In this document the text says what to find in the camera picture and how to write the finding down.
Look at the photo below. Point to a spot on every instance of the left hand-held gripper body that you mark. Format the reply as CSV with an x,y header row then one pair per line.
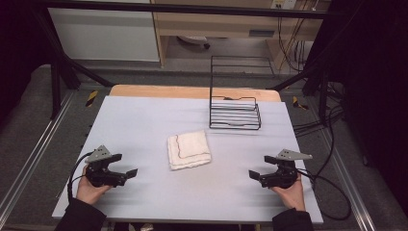
x,y
102,176

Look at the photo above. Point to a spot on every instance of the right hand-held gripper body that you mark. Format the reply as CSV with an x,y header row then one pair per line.
x,y
284,176

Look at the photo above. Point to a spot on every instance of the white towel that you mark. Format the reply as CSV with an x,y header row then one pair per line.
x,y
190,150

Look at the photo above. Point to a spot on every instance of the person's left hand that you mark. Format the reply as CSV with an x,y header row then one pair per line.
x,y
88,192

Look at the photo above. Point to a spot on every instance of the person's right hand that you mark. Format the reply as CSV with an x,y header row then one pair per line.
x,y
293,197

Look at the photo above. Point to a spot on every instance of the light grey table mat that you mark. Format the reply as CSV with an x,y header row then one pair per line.
x,y
154,128

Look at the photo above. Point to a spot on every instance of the yellow black tape strip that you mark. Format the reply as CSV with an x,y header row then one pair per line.
x,y
91,98
299,103

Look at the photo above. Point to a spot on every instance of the black metal stand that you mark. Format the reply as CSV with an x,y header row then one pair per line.
x,y
322,86
56,80

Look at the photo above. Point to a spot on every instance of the wooden table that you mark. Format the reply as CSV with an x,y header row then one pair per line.
x,y
179,91

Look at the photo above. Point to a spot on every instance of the white cabinet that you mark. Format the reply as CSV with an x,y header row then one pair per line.
x,y
106,35

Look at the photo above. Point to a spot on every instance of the dark curtain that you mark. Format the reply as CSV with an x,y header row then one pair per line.
x,y
372,80
19,41

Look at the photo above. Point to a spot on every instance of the white chair base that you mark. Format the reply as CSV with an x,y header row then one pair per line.
x,y
195,40

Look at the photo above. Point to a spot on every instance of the light wooden desk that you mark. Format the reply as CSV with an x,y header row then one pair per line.
x,y
224,24

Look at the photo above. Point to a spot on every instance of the white power strip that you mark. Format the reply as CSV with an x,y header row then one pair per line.
x,y
284,4

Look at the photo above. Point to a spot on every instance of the aluminium rail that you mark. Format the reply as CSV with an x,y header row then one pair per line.
x,y
35,154
346,173

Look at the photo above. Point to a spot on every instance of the black frame crossbar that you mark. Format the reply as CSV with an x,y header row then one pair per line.
x,y
192,9

